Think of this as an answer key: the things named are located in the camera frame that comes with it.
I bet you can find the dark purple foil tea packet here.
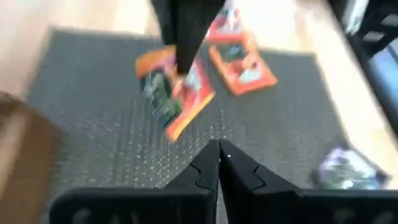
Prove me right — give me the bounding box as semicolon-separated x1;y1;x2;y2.
310;147;392;191

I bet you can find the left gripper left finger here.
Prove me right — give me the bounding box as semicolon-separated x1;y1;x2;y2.
49;139;221;224

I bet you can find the wooden three-compartment tray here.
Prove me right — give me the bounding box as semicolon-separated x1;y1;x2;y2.
0;91;65;224

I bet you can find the grey woven placemat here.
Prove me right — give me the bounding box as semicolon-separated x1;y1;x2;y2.
24;26;354;224

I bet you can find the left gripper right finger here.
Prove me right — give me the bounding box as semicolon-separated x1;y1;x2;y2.
219;139;398;224

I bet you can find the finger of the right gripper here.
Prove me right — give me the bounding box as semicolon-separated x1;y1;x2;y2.
150;0;178;68
174;0;226;75

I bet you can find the red tea packet green label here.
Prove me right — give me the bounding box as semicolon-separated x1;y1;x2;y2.
134;44;216;143
203;4;251;45
207;32;279;96

